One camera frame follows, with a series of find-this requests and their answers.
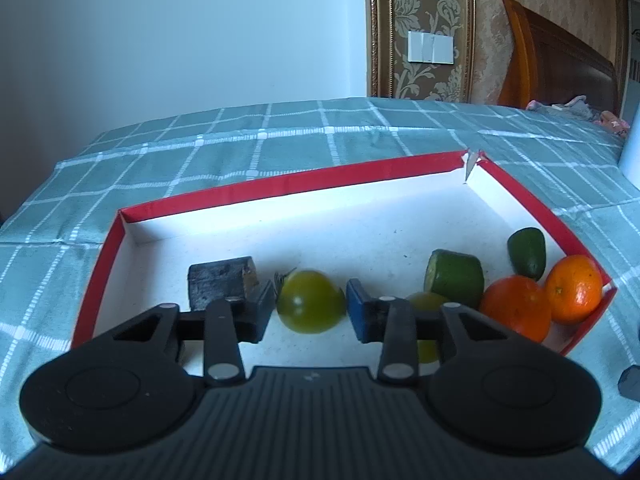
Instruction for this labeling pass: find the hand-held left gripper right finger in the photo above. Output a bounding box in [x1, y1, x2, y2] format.
[346, 278, 507, 382]

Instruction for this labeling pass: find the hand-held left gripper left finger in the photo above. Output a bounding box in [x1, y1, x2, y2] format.
[107, 280, 277, 382]

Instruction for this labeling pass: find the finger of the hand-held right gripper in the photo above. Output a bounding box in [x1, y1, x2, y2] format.
[617, 365, 640, 404]

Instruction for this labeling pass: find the green tomato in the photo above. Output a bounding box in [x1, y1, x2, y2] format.
[405, 291, 454, 365]
[276, 269, 347, 335]

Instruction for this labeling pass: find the black sugarcane piece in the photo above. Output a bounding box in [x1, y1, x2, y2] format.
[187, 256, 261, 312]

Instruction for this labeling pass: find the cucumber piece with cut face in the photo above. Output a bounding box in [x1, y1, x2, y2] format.
[425, 249, 485, 310]

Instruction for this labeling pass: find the orange mandarin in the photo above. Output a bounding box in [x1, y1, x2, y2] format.
[479, 275, 553, 344]
[544, 254, 604, 325]

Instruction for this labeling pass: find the red cardboard box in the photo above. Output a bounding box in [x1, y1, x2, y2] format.
[71, 149, 619, 359]

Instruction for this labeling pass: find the cucumber end piece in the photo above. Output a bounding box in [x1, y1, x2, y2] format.
[507, 227, 547, 281]

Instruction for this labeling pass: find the green checked tablecloth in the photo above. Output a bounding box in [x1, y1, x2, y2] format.
[0, 97, 640, 472]

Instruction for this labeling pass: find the white electric kettle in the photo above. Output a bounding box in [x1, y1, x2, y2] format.
[617, 105, 640, 194]

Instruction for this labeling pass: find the pink cloth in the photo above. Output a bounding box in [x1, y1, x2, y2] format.
[525, 94, 632, 136]

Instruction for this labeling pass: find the wooden headboard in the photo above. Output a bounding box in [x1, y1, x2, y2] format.
[497, 0, 621, 116]

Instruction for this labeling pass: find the white wall switch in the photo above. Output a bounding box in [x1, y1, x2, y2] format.
[407, 30, 456, 65]

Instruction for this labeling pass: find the gold framed wall panel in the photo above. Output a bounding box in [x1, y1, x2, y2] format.
[367, 0, 476, 104]

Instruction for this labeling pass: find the white printed wall sheet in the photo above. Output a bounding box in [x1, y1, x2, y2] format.
[626, 0, 640, 85]

